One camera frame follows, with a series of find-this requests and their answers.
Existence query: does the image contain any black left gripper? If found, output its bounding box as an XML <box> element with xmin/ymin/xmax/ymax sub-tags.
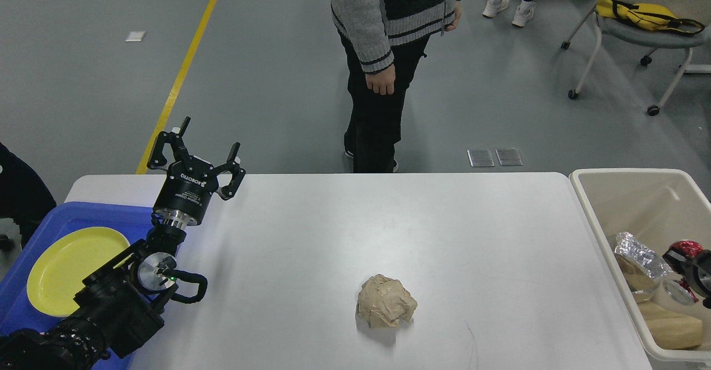
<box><xmin>146</xmin><ymin>117</ymin><xmax>246</xmax><ymax>227</ymax></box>

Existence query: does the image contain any right metal floor plate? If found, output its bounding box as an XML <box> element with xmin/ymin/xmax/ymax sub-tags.
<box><xmin>495</xmin><ymin>149</ymin><xmax>523</xmax><ymax>167</ymax></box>

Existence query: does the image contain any yellow bag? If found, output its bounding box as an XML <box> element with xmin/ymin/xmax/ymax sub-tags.
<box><xmin>595</xmin><ymin>0</ymin><xmax>705</xmax><ymax>37</ymax></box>

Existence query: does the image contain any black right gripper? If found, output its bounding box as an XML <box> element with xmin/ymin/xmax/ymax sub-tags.
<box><xmin>663</xmin><ymin>248</ymin><xmax>710</xmax><ymax>309</ymax></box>

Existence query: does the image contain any person in black trousers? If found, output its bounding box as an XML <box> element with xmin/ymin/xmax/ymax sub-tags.
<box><xmin>331</xmin><ymin>0</ymin><xmax>462</xmax><ymax>173</ymax></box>

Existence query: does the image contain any aluminium foil tray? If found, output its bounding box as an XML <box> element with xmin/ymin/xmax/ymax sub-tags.
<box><xmin>611</xmin><ymin>232</ymin><xmax>673</xmax><ymax>299</ymax></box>

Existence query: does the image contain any aluminium foil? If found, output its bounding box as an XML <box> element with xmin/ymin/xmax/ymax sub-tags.
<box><xmin>632</xmin><ymin>278</ymin><xmax>700</xmax><ymax>306</ymax></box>

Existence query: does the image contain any metal floor plate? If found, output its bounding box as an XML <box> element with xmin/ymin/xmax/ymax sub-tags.
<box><xmin>495</xmin><ymin>149</ymin><xmax>523</xmax><ymax>167</ymax></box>
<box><xmin>467</xmin><ymin>149</ymin><xmax>495</xmax><ymax>168</ymax></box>

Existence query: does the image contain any red snack wrapper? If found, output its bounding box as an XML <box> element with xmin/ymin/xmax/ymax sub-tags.
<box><xmin>668</xmin><ymin>240</ymin><xmax>703</xmax><ymax>281</ymax></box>

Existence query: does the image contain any person in dark jeans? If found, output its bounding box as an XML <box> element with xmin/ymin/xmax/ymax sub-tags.
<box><xmin>1</xmin><ymin>144</ymin><xmax>57</xmax><ymax>248</ymax></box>

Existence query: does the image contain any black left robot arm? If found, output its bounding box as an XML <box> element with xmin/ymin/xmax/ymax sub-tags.
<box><xmin>2</xmin><ymin>117</ymin><xmax>246</xmax><ymax>369</ymax></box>

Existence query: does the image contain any brown paper ball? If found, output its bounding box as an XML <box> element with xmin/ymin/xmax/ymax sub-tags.
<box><xmin>355</xmin><ymin>274</ymin><xmax>418</xmax><ymax>329</ymax></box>

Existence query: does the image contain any grey chair on wheels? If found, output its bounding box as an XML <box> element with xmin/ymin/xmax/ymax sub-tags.
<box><xmin>567</xmin><ymin>0</ymin><xmax>709</xmax><ymax>116</ymax></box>

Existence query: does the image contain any beige plastic bin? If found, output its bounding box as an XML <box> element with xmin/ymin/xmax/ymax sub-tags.
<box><xmin>569</xmin><ymin>168</ymin><xmax>710</xmax><ymax>369</ymax></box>

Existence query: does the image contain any yellow plate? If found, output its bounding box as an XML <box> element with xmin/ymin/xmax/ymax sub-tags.
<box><xmin>26</xmin><ymin>227</ymin><xmax>130</xmax><ymax>318</ymax></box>

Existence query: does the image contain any blue plastic tray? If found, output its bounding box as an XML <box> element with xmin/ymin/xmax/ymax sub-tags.
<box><xmin>2</xmin><ymin>202</ymin><xmax>152</xmax><ymax>369</ymax></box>

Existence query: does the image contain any left metal floor plate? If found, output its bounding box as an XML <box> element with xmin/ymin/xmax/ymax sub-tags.
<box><xmin>467</xmin><ymin>149</ymin><xmax>495</xmax><ymax>168</ymax></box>

